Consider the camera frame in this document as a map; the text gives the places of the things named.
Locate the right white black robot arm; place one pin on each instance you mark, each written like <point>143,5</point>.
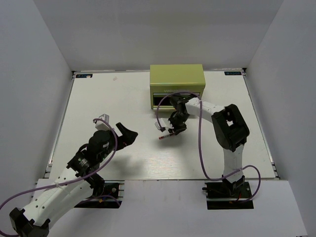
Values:
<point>231,132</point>

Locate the blue corner label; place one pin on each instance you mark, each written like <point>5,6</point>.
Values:
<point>82,76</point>
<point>232,73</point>

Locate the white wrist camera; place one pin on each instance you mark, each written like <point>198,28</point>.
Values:
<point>163,124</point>
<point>102,122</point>

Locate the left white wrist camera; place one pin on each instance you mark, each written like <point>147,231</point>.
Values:
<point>102,122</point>

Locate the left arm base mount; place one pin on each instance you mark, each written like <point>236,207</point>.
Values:
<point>110,198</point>

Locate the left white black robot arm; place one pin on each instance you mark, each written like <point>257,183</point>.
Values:
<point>78,181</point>

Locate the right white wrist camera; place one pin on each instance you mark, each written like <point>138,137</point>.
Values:
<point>163,124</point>

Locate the left blue corner label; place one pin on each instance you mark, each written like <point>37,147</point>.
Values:
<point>82,76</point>

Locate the green metal drawer chest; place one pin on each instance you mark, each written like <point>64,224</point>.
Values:
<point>166,79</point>

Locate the right blue corner label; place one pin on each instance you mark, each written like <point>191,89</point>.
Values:
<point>232,73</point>

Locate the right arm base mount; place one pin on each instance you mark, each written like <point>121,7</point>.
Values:
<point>218,197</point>

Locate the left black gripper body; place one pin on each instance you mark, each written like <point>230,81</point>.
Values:
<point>112,143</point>

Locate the red gel pen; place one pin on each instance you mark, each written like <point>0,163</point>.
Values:
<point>166,136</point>

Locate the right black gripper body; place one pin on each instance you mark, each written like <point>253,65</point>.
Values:
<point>178,122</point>

